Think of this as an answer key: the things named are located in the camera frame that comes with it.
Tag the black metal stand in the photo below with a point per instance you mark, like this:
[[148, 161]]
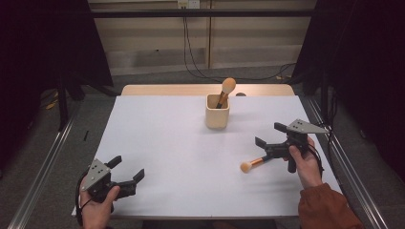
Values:
[[62, 105]]

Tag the dark round table grommet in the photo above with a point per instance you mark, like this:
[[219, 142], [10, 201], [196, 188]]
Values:
[[241, 94]]

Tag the wooden table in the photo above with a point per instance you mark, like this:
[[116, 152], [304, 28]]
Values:
[[159, 90]]

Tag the small black floor piece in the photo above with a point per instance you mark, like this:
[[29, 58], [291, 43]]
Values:
[[86, 135]]

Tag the person's right hand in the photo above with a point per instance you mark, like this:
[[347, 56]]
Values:
[[309, 168]]

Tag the small makeup brush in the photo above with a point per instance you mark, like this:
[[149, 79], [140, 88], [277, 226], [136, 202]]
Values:
[[245, 167]]

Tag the person's left hand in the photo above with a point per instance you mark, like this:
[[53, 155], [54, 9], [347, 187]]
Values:
[[95, 213]]

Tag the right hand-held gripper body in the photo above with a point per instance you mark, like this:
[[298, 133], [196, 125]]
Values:
[[297, 140]]

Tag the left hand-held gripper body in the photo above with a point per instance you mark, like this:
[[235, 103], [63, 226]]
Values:
[[97, 176]]

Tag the white table cover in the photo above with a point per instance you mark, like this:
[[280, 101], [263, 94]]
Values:
[[175, 152]]

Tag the cream square cup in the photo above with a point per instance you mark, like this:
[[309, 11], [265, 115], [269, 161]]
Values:
[[217, 119]]

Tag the black curtain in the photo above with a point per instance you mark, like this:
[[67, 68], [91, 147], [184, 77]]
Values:
[[359, 63], [38, 47]]

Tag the long dark-edged desk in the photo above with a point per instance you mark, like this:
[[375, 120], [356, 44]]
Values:
[[197, 13]]

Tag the yellow floor tape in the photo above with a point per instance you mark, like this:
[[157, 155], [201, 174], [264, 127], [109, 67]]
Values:
[[52, 103]]

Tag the large makeup brush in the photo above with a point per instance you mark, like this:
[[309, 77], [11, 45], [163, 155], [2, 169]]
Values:
[[228, 85]]

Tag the white wall socket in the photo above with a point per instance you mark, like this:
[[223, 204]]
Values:
[[188, 4]]

